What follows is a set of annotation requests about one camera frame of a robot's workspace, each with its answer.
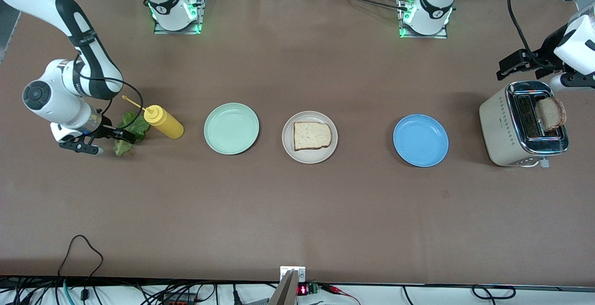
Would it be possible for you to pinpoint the green lettuce leaf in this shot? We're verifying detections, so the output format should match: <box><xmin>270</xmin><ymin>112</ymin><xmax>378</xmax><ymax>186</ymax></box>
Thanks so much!
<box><xmin>113</xmin><ymin>111</ymin><xmax>151</xmax><ymax>157</ymax></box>

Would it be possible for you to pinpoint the yellow squeeze bottle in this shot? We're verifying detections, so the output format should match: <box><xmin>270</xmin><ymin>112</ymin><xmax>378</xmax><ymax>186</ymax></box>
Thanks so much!
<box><xmin>122</xmin><ymin>95</ymin><xmax>185</xmax><ymax>139</ymax></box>

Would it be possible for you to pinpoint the white bread slice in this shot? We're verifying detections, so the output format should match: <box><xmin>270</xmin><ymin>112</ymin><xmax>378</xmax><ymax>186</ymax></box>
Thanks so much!
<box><xmin>535</xmin><ymin>97</ymin><xmax>567</xmax><ymax>132</ymax></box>
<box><xmin>293</xmin><ymin>121</ymin><xmax>333</xmax><ymax>152</ymax></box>

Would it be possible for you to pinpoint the pale green plate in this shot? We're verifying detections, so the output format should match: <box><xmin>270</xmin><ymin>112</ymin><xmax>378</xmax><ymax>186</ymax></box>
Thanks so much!
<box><xmin>204</xmin><ymin>103</ymin><xmax>260</xmax><ymax>155</ymax></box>

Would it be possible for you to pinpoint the blue plate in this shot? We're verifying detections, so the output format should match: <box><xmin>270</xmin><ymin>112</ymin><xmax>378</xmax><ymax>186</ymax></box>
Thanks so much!
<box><xmin>393</xmin><ymin>114</ymin><xmax>450</xmax><ymax>168</ymax></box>

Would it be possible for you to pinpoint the beige plate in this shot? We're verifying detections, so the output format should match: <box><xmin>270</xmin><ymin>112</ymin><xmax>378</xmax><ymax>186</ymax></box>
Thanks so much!
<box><xmin>282</xmin><ymin>111</ymin><xmax>338</xmax><ymax>165</ymax></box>

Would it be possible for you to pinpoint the beige chrome two-slot toaster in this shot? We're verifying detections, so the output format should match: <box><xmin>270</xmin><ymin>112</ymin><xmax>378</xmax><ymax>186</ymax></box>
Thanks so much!
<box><xmin>479</xmin><ymin>80</ymin><xmax>569</xmax><ymax>169</ymax></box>

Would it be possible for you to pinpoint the grey metal pole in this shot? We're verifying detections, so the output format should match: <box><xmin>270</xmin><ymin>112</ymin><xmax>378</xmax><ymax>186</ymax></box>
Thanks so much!
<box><xmin>269</xmin><ymin>270</ymin><xmax>298</xmax><ymax>305</ymax></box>

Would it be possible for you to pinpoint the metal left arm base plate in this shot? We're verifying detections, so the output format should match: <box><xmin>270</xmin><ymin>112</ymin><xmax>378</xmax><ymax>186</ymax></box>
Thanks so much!
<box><xmin>398</xmin><ymin>0</ymin><xmax>449</xmax><ymax>39</ymax></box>

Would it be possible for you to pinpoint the looped black cable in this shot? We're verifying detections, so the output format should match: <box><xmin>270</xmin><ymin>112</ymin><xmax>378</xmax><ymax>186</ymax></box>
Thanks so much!
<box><xmin>58</xmin><ymin>235</ymin><xmax>104</xmax><ymax>302</ymax></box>

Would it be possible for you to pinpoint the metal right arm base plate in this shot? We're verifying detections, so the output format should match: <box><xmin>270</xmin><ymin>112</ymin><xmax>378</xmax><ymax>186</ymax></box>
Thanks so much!
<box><xmin>153</xmin><ymin>0</ymin><xmax>207</xmax><ymax>35</ymax></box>

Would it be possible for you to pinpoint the small metal mounting bracket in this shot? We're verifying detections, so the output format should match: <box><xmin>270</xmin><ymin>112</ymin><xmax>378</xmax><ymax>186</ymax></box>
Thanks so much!
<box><xmin>280</xmin><ymin>266</ymin><xmax>306</xmax><ymax>283</ymax></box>

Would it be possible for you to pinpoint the coiled black cable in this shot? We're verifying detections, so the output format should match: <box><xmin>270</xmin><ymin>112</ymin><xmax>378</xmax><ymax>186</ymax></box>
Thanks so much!
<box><xmin>472</xmin><ymin>285</ymin><xmax>516</xmax><ymax>300</ymax></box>

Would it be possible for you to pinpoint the red clip wire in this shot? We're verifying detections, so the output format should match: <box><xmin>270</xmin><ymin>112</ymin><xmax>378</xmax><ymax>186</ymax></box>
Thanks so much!
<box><xmin>321</xmin><ymin>284</ymin><xmax>362</xmax><ymax>305</ymax></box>

